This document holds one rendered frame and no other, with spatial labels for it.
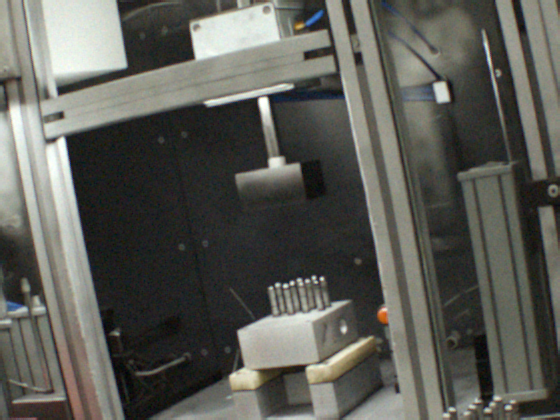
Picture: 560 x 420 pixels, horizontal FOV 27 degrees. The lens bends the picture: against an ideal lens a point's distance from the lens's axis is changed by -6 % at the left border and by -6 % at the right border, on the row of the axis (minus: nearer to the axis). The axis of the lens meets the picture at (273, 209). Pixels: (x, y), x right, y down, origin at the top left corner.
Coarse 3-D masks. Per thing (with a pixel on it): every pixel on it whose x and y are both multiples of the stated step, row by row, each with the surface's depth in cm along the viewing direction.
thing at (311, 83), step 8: (304, 80) 145; (312, 80) 147; (320, 80) 149; (272, 88) 142; (280, 88) 142; (288, 88) 142; (296, 88) 143; (304, 88) 147; (232, 96) 144; (240, 96) 144; (248, 96) 144; (208, 104) 146; (216, 104) 146; (224, 104) 151
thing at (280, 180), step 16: (256, 96) 147; (272, 112) 147; (272, 128) 147; (272, 144) 147; (272, 160) 147; (240, 176) 147; (256, 176) 146; (272, 176) 145; (288, 176) 144; (304, 176) 144; (320, 176) 148; (240, 192) 147; (256, 192) 146; (272, 192) 145; (288, 192) 145; (304, 192) 144; (320, 192) 148; (256, 208) 147
